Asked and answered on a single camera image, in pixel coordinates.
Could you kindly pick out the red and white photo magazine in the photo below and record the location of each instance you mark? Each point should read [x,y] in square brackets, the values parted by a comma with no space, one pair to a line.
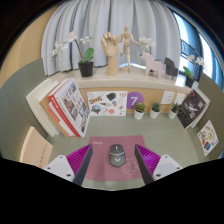
[73,103]

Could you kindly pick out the white orchid in black pot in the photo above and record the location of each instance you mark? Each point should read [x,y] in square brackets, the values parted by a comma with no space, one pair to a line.
[86,69]
[189,81]

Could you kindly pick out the black horse figurine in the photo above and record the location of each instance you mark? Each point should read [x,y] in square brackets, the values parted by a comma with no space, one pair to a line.
[170,68]

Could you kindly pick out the small green partition panel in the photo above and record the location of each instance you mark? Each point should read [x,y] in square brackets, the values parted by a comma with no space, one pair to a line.
[215,106]

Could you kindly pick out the white orchid flower stem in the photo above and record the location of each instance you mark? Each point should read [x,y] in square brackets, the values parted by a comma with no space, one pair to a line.
[146,41]

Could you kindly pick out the succulent in white pot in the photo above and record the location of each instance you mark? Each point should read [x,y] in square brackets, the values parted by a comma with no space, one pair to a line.
[139,115]
[172,114]
[154,114]

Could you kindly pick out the dark grey computer mouse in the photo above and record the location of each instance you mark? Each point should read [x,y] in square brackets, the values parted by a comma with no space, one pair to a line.
[117,155]

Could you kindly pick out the wooden desk back ledge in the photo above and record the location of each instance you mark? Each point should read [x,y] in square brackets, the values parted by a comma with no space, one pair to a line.
[130,81]

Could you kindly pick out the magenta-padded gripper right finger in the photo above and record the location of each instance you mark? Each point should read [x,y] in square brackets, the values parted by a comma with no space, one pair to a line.
[163,165]

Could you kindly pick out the wooden hand model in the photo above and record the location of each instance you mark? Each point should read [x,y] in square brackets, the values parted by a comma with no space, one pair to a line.
[111,53]

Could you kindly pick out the purple round number sign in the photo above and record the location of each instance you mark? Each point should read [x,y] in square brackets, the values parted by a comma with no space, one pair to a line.
[135,99]

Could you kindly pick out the white sticker sheet poster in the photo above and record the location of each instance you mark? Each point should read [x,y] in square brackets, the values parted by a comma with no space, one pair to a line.
[106,103]

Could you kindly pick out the pink horse figurine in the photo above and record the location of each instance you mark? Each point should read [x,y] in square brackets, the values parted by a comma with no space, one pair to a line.
[151,65]

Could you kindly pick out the black cover book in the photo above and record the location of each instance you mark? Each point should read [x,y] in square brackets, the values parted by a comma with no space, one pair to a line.
[190,108]

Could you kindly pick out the grey pleated curtain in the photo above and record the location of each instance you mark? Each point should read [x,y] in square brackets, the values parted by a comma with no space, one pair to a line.
[100,20]

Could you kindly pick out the thick white book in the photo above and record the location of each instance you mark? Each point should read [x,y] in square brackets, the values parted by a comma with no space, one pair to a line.
[36,103]

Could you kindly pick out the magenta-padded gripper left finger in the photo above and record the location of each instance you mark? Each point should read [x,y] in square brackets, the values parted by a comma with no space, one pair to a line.
[63,166]

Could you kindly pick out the dusky pink mouse pad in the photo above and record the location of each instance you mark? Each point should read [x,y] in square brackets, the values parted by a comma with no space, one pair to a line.
[101,160]

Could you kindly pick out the wooden jointed mannequin figure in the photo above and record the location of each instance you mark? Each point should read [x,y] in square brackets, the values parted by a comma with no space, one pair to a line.
[126,43]

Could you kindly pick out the large green partition panel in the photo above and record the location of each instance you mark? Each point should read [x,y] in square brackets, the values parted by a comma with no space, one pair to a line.
[15,106]

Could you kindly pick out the white wall socket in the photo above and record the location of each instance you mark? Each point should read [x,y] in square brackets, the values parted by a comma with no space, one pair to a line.
[167,97]
[180,98]

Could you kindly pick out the colourful sticker card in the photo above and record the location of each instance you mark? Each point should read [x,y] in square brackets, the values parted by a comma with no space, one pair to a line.
[208,137]

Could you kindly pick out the brown cover book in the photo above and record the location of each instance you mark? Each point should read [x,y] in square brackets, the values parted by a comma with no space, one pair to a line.
[48,110]

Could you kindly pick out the window with dark frame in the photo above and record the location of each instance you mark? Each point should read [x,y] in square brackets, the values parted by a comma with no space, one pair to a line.
[193,40]

